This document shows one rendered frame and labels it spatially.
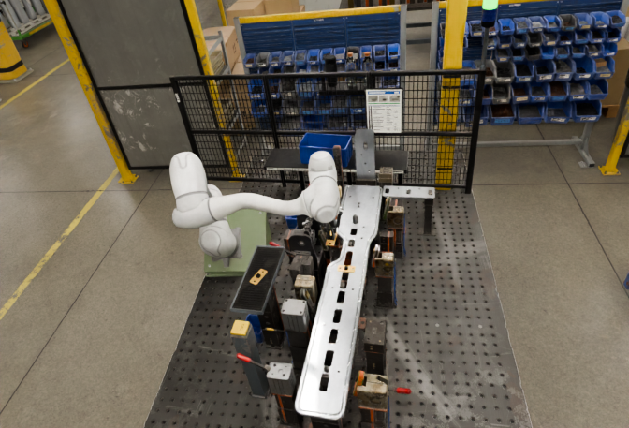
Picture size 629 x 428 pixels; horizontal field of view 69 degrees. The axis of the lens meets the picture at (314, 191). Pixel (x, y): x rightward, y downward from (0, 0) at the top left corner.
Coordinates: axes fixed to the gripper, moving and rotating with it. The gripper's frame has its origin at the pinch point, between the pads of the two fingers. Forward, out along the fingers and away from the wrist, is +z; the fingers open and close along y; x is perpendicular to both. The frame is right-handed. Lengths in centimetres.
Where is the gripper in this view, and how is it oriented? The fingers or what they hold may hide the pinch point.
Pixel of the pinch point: (330, 231)
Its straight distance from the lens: 198.1
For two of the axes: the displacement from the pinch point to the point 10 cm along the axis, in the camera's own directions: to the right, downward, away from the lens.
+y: 9.6, 0.8, -2.7
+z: 1.2, 7.6, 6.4
